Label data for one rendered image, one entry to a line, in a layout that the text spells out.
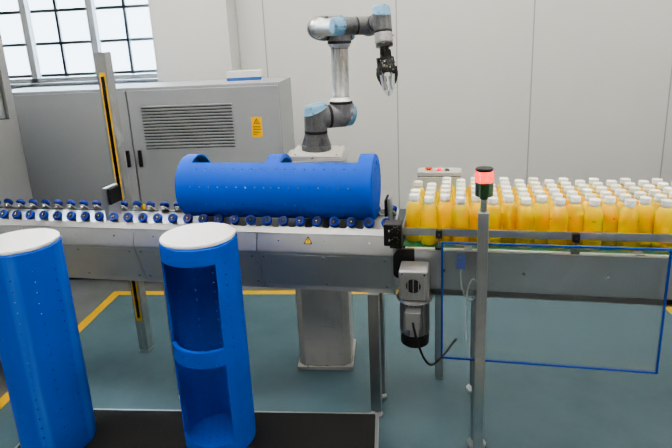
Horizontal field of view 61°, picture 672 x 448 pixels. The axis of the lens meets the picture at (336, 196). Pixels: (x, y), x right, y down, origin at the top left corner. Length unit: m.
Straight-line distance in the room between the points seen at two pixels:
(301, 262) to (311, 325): 0.65
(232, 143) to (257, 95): 0.38
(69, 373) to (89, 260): 0.65
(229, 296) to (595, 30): 4.09
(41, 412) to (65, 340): 0.29
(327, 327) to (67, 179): 2.39
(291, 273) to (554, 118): 3.39
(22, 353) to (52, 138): 2.38
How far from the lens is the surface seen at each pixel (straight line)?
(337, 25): 2.43
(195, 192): 2.55
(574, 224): 2.35
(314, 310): 3.04
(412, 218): 2.32
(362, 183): 2.32
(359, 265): 2.46
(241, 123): 4.03
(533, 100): 5.31
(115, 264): 2.93
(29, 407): 2.60
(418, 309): 2.23
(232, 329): 2.22
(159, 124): 4.21
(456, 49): 5.16
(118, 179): 3.27
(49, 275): 2.39
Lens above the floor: 1.71
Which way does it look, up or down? 15 degrees down
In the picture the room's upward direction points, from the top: 3 degrees counter-clockwise
